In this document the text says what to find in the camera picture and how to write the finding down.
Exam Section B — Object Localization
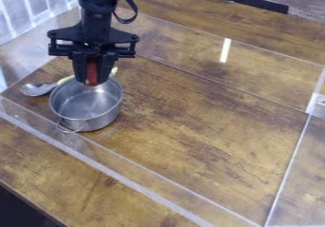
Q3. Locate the red plush mushroom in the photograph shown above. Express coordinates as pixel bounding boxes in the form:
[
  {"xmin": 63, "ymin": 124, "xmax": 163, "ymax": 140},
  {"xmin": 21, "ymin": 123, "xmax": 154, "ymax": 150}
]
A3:
[{"xmin": 86, "ymin": 58, "xmax": 98, "ymax": 86}]

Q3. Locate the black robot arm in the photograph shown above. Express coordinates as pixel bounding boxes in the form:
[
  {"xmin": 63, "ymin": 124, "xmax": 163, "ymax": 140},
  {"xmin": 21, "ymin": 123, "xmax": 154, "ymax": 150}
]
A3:
[{"xmin": 47, "ymin": 0, "xmax": 139, "ymax": 86}]

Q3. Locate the silver metal pot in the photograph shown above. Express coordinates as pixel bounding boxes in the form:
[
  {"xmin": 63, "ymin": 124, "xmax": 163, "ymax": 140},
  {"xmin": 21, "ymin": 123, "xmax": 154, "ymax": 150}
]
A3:
[{"xmin": 50, "ymin": 78, "xmax": 123, "ymax": 133}]

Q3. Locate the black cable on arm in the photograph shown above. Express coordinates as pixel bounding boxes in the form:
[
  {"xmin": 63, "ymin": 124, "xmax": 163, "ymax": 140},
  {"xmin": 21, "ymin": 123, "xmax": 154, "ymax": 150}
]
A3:
[{"xmin": 111, "ymin": 0, "xmax": 139, "ymax": 25}]

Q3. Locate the spoon with yellow-green handle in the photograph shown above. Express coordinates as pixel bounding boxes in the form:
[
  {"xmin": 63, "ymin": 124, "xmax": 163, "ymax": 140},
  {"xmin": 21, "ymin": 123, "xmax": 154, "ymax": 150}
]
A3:
[{"xmin": 20, "ymin": 67, "xmax": 123, "ymax": 97}]

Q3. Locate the black bar in background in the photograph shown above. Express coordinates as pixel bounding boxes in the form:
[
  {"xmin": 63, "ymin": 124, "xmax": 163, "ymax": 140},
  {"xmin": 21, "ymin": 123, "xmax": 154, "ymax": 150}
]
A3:
[{"xmin": 226, "ymin": 0, "xmax": 289, "ymax": 14}]

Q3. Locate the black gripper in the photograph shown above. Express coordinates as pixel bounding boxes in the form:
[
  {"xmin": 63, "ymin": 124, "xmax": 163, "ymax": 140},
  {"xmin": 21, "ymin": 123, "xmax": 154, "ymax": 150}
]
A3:
[{"xmin": 47, "ymin": 24, "xmax": 139, "ymax": 84}]

